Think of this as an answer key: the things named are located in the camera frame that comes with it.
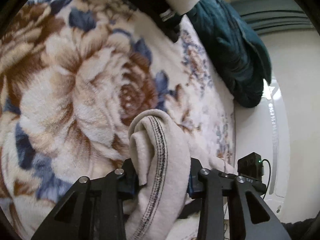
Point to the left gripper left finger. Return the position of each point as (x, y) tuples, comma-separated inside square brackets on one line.
[(92, 209)]

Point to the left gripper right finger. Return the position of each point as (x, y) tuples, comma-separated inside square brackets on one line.
[(249, 217)]

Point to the beige long-sleeve shirt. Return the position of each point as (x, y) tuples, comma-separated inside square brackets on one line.
[(161, 154)]

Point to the white bed headboard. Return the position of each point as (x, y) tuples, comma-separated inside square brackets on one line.
[(284, 130)]

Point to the dark teal folded quilt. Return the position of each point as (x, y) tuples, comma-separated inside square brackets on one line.
[(236, 51)]

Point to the floral fleece bed blanket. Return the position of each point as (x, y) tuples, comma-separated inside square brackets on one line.
[(74, 75)]

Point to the right teal curtain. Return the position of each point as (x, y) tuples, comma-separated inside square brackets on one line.
[(267, 16)]

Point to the black folded garment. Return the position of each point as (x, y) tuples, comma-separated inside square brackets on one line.
[(162, 14)]

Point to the black camera box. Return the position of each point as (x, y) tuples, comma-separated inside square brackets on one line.
[(251, 166)]

